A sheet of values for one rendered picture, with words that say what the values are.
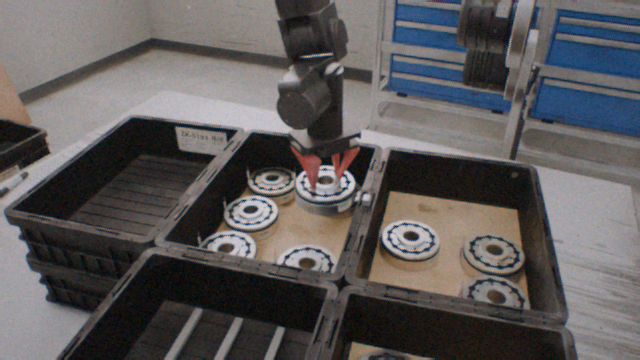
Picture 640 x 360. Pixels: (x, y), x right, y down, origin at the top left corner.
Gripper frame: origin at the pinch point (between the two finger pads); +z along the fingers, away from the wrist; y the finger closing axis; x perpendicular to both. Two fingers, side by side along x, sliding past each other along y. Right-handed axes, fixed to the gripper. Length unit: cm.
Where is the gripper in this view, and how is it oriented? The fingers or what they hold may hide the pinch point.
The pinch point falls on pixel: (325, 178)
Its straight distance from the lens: 79.8
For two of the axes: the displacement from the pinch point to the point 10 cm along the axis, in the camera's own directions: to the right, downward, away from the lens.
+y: 8.7, -3.0, 3.9
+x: -4.9, -4.9, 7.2
